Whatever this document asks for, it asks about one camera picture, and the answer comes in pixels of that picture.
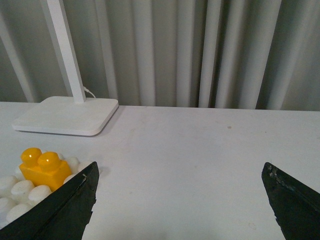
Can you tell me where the white desk lamp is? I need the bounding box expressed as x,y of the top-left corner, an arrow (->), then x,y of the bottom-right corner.
12,0 -> 119,136

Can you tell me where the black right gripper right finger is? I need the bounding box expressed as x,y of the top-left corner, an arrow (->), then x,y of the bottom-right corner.
261,162 -> 320,240

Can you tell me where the white studded base plate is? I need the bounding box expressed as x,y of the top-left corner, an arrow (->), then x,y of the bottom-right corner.
0,153 -> 92,228

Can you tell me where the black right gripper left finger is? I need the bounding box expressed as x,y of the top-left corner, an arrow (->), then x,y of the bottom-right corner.
0,162 -> 100,240

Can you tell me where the grey pleated curtain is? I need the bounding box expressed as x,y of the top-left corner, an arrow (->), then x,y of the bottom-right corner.
0,0 -> 320,112

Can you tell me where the yellow two-stud toy block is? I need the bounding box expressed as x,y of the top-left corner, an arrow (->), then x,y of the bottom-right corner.
19,147 -> 72,192

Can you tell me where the white lamp power cable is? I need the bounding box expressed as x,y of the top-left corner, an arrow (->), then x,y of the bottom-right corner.
83,86 -> 97,99

